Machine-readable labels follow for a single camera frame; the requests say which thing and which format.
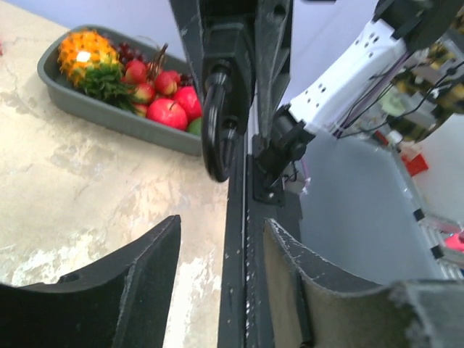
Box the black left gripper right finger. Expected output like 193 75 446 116
263 219 463 347

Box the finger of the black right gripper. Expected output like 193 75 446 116
170 0 203 87
254 1 294 138

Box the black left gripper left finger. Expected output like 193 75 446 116
1 215 181 347

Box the black padlock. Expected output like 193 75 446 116
202 21 255 183

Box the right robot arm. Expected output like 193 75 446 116
170 1 463 203

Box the dark grapes bunch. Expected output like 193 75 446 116
116 42 146 65

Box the red apple right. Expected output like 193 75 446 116
173 86 202 123

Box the red apple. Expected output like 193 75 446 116
146 99 189 131
173 86 202 123

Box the red apple left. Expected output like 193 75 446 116
146 99 189 131

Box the toy pineapple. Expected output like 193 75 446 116
57 30 134 111

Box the green avocado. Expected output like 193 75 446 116
187 117 202 137

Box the grey fruit tray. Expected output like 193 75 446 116
37 34 202 156

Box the pink plastic part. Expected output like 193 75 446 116
445 233 464 253

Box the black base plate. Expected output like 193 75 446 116
217 154 302 348

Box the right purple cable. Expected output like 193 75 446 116
297 50 414 196

